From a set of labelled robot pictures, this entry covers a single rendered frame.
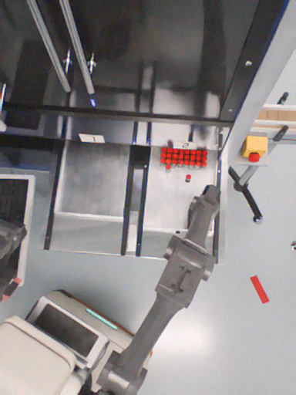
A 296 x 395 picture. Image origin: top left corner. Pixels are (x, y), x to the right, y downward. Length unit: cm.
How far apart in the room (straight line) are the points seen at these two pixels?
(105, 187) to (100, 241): 21
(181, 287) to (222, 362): 158
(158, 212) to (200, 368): 113
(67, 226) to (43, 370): 64
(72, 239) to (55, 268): 92
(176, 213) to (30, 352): 74
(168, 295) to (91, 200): 78
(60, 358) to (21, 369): 9
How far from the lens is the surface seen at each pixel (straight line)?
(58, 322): 130
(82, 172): 154
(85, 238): 147
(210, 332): 233
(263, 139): 145
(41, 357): 100
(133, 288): 231
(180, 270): 80
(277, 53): 97
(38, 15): 84
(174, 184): 149
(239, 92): 111
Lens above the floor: 230
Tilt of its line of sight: 75 degrees down
